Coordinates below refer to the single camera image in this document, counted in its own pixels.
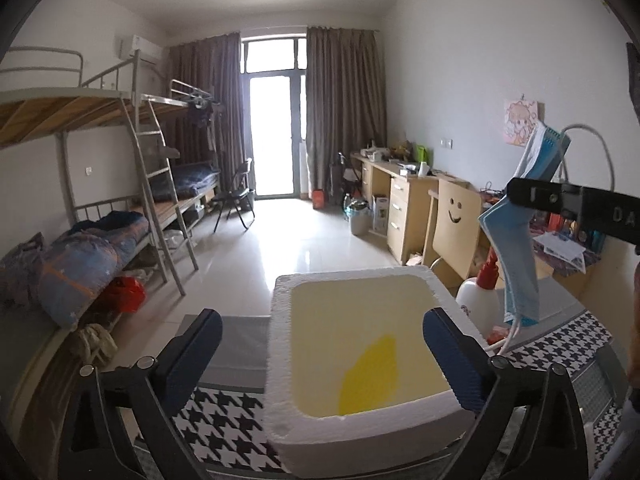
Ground white carton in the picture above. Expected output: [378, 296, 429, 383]
[371, 195, 391, 235]

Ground white printed papers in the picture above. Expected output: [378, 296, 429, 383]
[531, 232, 588, 273]

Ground cartoon wall poster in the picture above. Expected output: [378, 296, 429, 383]
[502, 99, 540, 147]

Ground red plastic bag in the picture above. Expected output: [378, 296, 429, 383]
[95, 276, 147, 316]

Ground glass balcony door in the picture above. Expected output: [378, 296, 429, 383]
[240, 35, 308, 198]

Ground wooden chair with smiley face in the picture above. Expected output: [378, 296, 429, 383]
[422, 177, 483, 296]

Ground black folding chair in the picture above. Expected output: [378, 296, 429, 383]
[212, 157, 257, 233]

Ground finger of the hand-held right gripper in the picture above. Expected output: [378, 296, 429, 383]
[506, 176, 586, 222]

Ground wooden desk with patterned top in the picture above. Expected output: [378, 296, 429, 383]
[480, 185, 640, 301]

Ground grey patterned bag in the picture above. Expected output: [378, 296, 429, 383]
[0, 240, 46, 306]

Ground dark blue bedding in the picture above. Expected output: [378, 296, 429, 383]
[147, 162, 222, 201]

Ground white foam box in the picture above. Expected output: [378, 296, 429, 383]
[262, 266, 493, 478]

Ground blue orange quilt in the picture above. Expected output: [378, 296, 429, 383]
[37, 210, 151, 328]

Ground black white houndstooth tablecloth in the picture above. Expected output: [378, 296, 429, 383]
[125, 305, 640, 480]

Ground grey metal bunk bed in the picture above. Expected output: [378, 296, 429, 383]
[140, 79, 223, 248]
[0, 46, 201, 341]

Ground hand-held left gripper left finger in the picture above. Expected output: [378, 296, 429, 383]
[60, 307, 224, 480]

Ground white air conditioner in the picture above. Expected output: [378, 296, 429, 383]
[117, 34, 163, 63]

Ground blue face mask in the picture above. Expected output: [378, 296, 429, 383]
[477, 121, 572, 328]

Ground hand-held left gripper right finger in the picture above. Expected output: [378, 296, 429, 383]
[422, 307, 591, 480]

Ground white bottle with red cap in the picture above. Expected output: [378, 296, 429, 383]
[455, 255, 503, 336]

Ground white cable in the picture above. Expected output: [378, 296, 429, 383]
[560, 122, 617, 192]

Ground grey bucket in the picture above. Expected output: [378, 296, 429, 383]
[348, 200, 373, 236]

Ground beige cloth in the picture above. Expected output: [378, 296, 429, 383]
[67, 324, 118, 366]

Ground light wooden desk with drawers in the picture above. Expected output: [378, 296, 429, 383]
[350, 152, 471, 266]

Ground brown curtain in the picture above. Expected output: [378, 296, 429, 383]
[167, 32, 248, 196]
[305, 25, 388, 203]

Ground dark hanging clothes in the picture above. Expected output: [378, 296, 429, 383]
[185, 95, 221, 128]

